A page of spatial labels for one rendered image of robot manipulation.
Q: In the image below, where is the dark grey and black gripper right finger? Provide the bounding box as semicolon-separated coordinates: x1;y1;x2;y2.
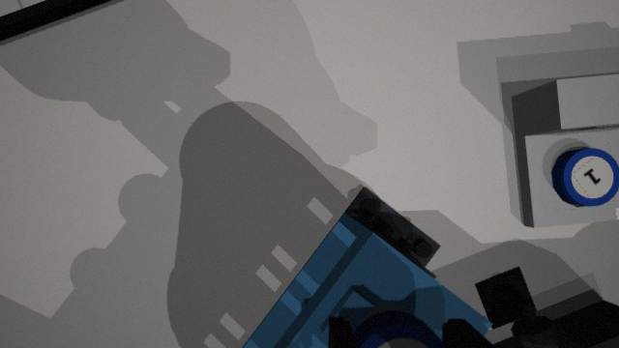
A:
442;319;496;348

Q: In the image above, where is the black table edge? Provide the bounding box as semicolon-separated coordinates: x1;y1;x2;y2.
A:
0;0;111;42

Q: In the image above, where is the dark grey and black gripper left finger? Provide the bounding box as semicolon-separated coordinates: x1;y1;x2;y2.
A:
329;317;358;348

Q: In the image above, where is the dark grey button housing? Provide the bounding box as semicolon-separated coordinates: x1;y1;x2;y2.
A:
475;267;619;348

